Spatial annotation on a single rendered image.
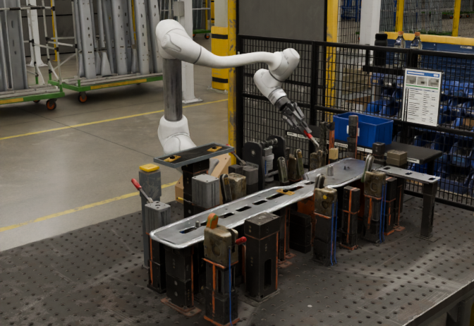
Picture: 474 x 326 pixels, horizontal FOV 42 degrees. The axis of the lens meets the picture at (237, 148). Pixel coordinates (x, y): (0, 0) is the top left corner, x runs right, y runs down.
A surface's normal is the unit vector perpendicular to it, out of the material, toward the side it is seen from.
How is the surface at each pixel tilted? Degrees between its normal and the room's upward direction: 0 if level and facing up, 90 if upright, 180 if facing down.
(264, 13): 90
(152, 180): 90
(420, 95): 90
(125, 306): 0
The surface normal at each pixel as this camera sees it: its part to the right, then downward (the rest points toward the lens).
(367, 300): 0.00, -0.96
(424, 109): -0.69, 0.20
